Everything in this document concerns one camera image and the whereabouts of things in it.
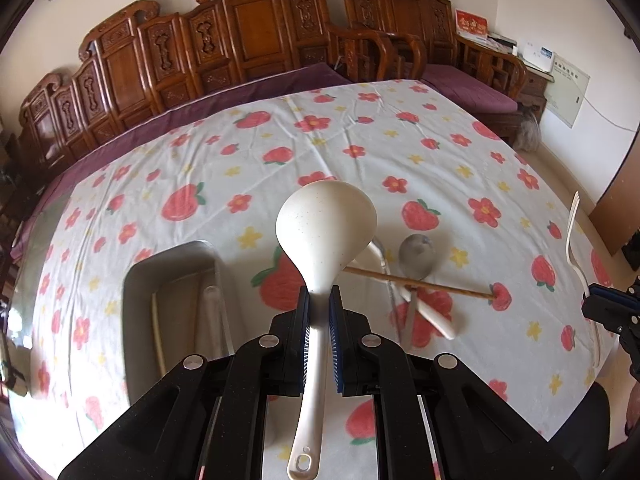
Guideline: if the red card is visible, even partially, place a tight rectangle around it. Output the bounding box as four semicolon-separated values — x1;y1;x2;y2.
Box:
455;9;489;44

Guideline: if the stack of papers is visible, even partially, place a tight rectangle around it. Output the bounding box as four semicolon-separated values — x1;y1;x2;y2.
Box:
487;32;519;54

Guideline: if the brown wooden board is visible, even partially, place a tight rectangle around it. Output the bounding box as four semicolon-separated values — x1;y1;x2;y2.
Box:
587;147;640;257

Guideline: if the white wall distribution panel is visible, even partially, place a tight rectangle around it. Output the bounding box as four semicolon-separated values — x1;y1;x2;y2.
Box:
542;52;591;129

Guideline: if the pale utensil handle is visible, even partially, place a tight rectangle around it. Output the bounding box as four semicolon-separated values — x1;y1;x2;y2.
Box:
202;285;227;357

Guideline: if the carved wooden armchair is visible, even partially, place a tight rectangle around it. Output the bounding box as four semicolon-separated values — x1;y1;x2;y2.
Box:
342;0;529;147

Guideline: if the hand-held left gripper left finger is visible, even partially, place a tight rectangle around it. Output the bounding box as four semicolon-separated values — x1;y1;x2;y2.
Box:
57;285;311;480

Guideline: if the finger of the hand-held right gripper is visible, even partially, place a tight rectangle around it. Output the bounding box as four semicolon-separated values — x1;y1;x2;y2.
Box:
581;282;640;322

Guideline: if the metal spoon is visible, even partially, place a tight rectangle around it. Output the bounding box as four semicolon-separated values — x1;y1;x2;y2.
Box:
398;234;436;349

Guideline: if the white plastic fork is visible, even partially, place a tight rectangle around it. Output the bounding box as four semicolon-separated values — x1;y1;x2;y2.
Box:
565;191;604;369

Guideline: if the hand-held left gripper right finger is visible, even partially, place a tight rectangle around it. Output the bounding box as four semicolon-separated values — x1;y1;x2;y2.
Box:
327;285;587;480

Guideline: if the strawberry floral tablecloth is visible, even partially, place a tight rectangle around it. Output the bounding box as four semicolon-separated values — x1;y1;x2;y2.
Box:
10;79;627;480

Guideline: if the carved wooden sofa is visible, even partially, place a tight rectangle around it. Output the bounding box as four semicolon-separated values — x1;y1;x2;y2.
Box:
17;0;352;188

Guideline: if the white ladle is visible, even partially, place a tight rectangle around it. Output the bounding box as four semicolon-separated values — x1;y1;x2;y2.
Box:
275;178;379;479

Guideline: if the dark clothing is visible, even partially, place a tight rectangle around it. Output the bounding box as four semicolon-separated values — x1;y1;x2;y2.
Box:
547;382;614;467

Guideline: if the purple armchair cushion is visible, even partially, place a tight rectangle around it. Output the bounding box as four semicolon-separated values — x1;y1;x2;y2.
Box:
420;62;519;117

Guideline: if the white handled utensil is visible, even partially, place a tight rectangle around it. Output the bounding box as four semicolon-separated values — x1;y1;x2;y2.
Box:
367;240;457;341

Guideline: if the white wall cable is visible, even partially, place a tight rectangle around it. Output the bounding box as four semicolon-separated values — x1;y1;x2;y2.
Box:
582;94;640;135

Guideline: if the metal rectangular box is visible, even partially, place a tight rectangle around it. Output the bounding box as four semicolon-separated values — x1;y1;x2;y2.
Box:
121;240;236;407

